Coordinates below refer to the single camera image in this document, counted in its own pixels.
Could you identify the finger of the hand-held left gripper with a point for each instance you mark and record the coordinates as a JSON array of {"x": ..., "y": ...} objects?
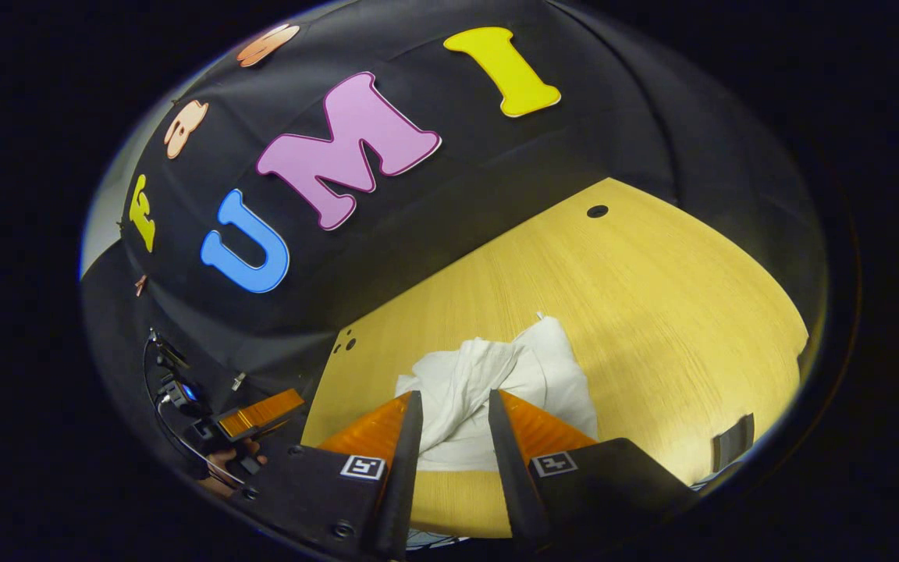
[{"x": 258, "y": 414}]

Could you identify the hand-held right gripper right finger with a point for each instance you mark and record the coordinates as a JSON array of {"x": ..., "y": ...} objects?
[{"x": 516, "y": 484}]

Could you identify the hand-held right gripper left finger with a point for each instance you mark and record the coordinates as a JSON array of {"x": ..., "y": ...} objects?
[{"x": 399, "y": 484}]

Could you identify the white jeans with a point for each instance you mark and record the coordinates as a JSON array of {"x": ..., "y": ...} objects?
[{"x": 488, "y": 382}]

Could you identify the dark rectangular object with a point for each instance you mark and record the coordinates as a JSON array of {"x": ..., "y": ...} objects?
[{"x": 733, "y": 443}]

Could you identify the black backdrop cloth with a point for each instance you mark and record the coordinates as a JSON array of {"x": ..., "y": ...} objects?
[{"x": 457, "y": 203}]

